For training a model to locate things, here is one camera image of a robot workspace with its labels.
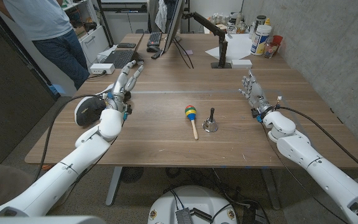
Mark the colourful striped wooden maraca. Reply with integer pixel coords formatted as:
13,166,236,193
184,105,200,141

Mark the white paper sheet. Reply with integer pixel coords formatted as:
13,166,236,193
204,33,254,62

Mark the black remote control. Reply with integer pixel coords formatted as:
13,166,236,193
150,49,165,60

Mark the dark brown cabinet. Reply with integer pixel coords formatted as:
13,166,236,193
0,2,60,164

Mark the black laptop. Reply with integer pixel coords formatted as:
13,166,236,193
103,49,140,69

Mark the white wipes canister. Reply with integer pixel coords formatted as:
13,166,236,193
250,24,273,57

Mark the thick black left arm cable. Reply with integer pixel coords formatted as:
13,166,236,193
33,94,108,183

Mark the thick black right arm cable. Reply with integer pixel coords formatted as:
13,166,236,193
275,106,358,180

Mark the black round fan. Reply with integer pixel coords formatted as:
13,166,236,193
120,166,145,184

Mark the dark bottle with black cap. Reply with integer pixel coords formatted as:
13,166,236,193
255,14,267,32

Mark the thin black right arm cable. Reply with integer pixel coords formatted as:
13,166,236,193
259,121,349,224

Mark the white drawer cabinet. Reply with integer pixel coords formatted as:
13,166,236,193
78,25,110,65

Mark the grey finned module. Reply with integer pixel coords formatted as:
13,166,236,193
175,207,194,224

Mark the white power box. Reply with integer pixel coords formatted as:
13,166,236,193
89,63,116,75

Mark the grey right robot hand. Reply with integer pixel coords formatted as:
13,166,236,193
237,69,275,118

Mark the grey table leg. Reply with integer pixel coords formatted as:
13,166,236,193
105,166,123,207
261,167,282,211

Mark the red plastic cup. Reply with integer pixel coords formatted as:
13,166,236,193
272,35,284,50

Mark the clear plastic cup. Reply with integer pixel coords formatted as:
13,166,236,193
263,42,279,59

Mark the person in grey shirt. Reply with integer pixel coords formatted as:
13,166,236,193
0,0,90,91

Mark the white hanging cloth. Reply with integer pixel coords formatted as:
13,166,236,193
154,0,168,34

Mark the white flat box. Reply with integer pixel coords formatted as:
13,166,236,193
231,58,253,70

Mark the black sneaker with white sole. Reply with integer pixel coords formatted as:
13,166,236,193
74,83,132,127

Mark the black computer monitor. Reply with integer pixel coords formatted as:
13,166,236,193
162,0,186,54

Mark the black keyboard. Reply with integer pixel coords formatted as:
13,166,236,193
147,32,163,47

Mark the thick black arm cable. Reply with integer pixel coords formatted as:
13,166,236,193
33,94,108,183
275,106,358,180

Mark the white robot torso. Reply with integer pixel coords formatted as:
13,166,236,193
147,185,239,224

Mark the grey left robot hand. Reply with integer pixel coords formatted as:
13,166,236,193
104,60,145,114

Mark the silver handbell with black handle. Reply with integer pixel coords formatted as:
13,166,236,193
202,107,219,133

